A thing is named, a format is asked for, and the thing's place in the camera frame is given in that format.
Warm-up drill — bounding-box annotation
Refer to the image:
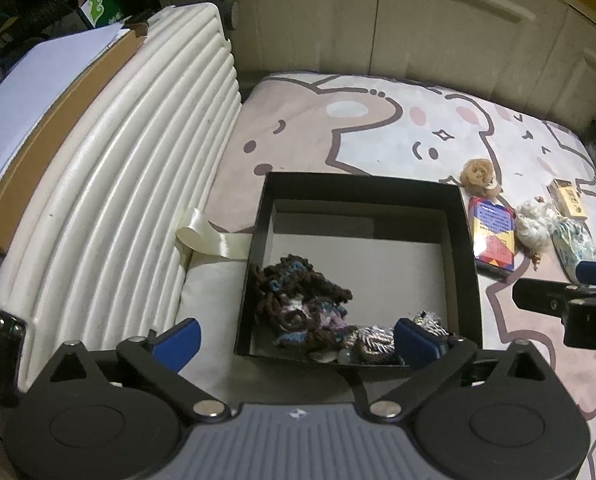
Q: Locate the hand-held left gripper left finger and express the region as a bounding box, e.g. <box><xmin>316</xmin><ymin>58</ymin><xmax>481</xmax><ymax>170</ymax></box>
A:
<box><xmin>25</xmin><ymin>317</ymin><xmax>231</xmax><ymax>423</ymax></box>

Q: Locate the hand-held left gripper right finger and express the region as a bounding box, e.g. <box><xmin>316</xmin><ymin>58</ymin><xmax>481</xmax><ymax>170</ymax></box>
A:
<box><xmin>368</xmin><ymin>317</ymin><xmax>566</xmax><ymax>421</ymax></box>

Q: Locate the white teal patterned pouch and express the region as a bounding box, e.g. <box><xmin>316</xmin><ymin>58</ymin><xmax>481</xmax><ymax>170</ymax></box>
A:
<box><xmin>550</xmin><ymin>217</ymin><xmax>596</xmax><ymax>284</ymax></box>

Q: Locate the white yarn ball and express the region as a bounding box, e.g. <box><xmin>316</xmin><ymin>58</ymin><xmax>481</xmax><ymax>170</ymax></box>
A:
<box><xmin>515</xmin><ymin>197</ymin><xmax>560</xmax><ymax>257</ymax></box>

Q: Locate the colourful puzzle box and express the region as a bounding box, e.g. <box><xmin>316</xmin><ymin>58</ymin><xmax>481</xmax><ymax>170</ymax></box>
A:
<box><xmin>468</xmin><ymin>196</ymin><xmax>519</xmax><ymax>279</ymax></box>

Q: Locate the black cardboard box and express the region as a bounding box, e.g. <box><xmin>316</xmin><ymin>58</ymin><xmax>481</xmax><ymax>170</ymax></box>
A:
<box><xmin>234</xmin><ymin>172</ymin><xmax>482</xmax><ymax>369</ymax></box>

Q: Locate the small yellow box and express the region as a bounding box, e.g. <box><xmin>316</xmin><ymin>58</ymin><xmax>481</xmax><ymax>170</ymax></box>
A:
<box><xmin>547</xmin><ymin>178</ymin><xmax>589</xmax><ymax>221</ymax></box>

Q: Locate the cream satin ribbon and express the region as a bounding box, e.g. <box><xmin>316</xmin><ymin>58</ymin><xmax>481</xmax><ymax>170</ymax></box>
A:
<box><xmin>175</xmin><ymin>207</ymin><xmax>253</xmax><ymax>262</ymax></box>

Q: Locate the dark crochet yarn piece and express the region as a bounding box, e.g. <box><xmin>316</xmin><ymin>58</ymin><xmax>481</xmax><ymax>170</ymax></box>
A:
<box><xmin>250</xmin><ymin>255</ymin><xmax>355</xmax><ymax>349</ymax></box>

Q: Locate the brown rose-shaped ornament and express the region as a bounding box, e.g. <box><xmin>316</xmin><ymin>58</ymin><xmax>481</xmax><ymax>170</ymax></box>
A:
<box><xmin>460</xmin><ymin>158</ymin><xmax>504</xmax><ymax>197</ymax></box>

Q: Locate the printed cartoon blanket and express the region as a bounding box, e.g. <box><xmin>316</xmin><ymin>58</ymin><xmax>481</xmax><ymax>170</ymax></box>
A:
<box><xmin>177</xmin><ymin>72</ymin><xmax>596</xmax><ymax>480</ymax></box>

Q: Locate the brown cardboard box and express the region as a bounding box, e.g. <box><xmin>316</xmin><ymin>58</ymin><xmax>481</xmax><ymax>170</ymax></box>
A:
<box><xmin>0</xmin><ymin>22</ymin><xmax>149</xmax><ymax>256</ymax></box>

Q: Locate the white paper sheet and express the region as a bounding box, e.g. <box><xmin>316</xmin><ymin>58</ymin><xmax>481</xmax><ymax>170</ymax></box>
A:
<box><xmin>0</xmin><ymin>25</ymin><xmax>129</xmax><ymax>211</ymax></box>

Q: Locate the cream cabinet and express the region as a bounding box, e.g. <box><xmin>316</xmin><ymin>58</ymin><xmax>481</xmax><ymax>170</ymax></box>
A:
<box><xmin>148</xmin><ymin>0</ymin><xmax>596</xmax><ymax>128</ymax></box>

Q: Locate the green and white carton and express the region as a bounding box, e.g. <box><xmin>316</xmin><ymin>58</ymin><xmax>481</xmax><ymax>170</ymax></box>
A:
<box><xmin>79</xmin><ymin>0</ymin><xmax>123</xmax><ymax>28</ymax></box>

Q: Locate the silver braided cord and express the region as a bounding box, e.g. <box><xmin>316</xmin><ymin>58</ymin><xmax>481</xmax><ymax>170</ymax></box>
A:
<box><xmin>345</xmin><ymin>310</ymin><xmax>460</xmax><ymax>366</ymax></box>

